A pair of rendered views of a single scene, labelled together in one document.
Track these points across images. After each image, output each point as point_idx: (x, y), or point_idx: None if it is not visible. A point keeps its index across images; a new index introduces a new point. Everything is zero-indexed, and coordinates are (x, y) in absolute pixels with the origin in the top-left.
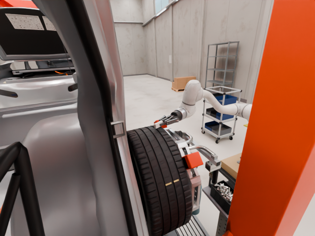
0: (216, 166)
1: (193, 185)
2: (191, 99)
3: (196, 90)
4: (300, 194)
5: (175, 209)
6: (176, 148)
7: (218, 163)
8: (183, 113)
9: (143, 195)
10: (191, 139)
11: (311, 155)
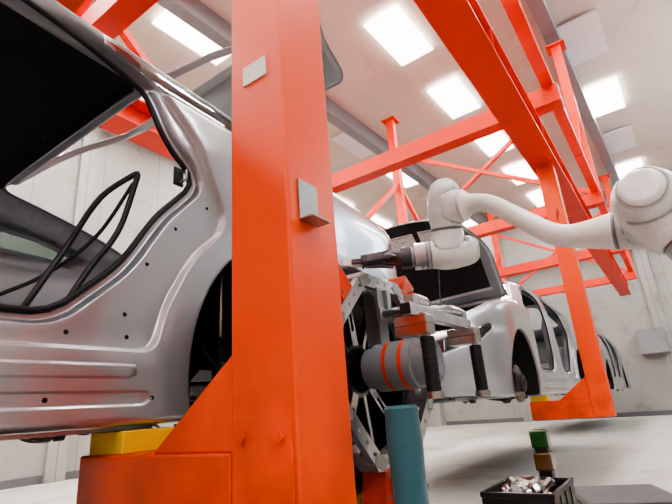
0: (410, 322)
1: None
2: (432, 216)
3: (434, 193)
4: (246, 177)
5: None
6: None
7: (404, 305)
8: (418, 247)
9: None
10: (433, 305)
11: (234, 125)
